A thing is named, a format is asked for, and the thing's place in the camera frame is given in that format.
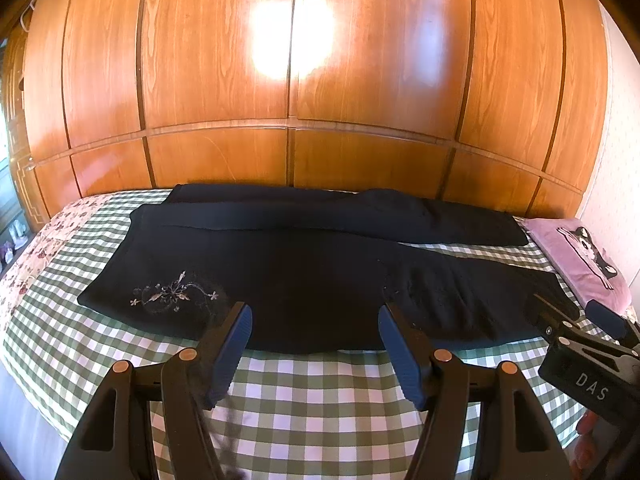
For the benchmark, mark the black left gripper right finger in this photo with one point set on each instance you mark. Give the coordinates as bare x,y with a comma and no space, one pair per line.
515,438

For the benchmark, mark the purple cat pillow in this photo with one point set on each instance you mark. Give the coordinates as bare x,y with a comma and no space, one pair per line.
583,263

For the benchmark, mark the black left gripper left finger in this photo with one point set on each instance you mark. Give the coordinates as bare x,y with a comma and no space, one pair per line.
113,439

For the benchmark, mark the black embroidered pants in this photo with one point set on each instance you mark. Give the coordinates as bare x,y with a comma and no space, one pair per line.
316,266

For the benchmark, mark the person right hand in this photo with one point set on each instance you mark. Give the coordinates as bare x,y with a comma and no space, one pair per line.
585,450

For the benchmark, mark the floral bed sheet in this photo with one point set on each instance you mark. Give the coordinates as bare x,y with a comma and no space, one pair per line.
42,249

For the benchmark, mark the wooden wardrobe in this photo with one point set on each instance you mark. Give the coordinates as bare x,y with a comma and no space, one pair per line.
493,103

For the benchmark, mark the green checkered bed sheet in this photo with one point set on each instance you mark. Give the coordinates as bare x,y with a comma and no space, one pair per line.
321,415

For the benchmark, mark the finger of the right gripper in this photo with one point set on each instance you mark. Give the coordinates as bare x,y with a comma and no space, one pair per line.
550,322
617,327

